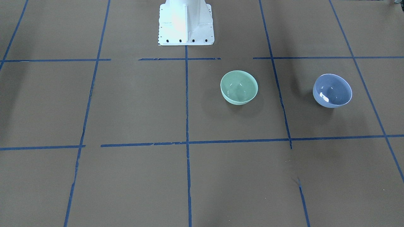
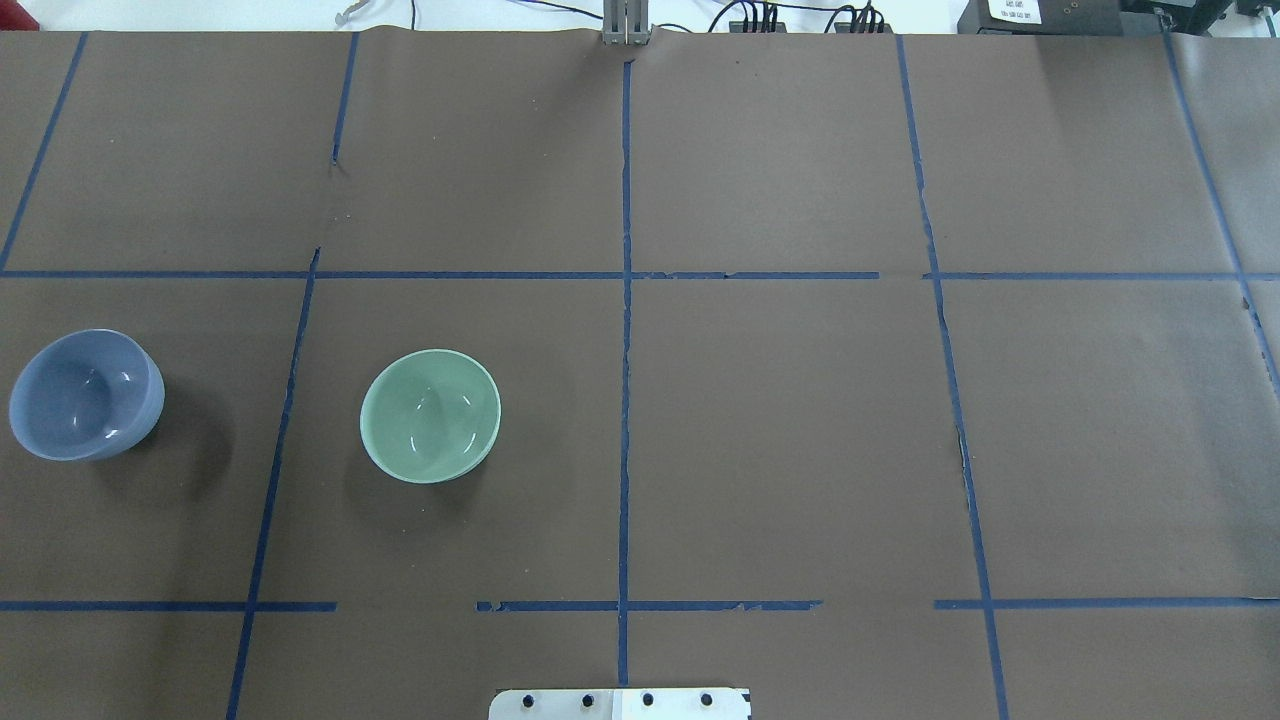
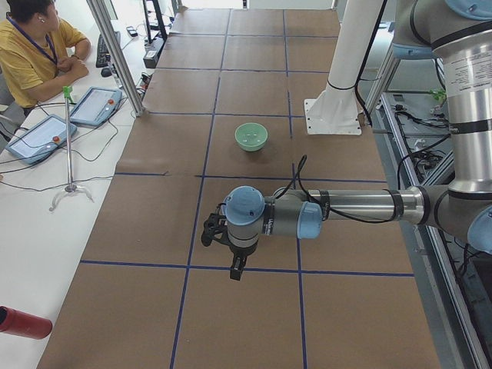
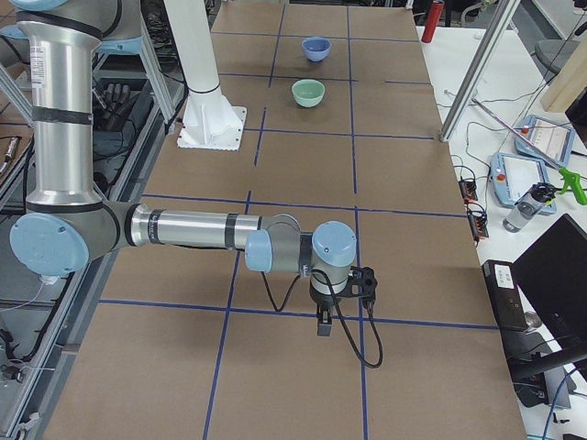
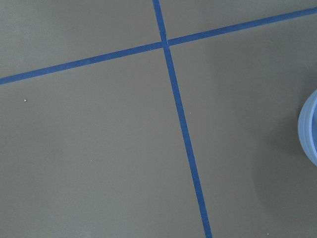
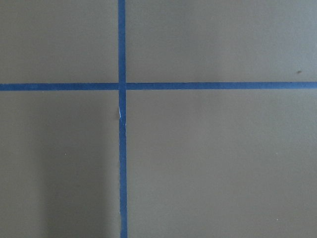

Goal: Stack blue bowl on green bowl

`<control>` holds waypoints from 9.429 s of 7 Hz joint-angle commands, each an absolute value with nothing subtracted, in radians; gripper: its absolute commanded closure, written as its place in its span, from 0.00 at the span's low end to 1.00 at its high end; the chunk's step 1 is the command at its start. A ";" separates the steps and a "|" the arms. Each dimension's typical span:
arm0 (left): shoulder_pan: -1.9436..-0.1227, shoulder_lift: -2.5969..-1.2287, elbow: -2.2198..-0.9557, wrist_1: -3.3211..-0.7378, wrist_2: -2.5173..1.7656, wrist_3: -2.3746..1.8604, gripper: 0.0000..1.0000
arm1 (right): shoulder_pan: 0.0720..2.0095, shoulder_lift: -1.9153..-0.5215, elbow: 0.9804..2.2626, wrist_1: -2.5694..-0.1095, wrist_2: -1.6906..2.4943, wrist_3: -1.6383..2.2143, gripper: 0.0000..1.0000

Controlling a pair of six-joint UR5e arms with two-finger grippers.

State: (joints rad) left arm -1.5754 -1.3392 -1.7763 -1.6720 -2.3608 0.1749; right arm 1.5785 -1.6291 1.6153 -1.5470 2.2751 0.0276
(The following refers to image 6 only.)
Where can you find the vertical blue tape strip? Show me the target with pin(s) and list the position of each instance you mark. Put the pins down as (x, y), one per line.
(122, 117)

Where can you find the horizontal blue tape strip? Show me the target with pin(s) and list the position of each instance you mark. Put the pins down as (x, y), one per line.
(155, 86)

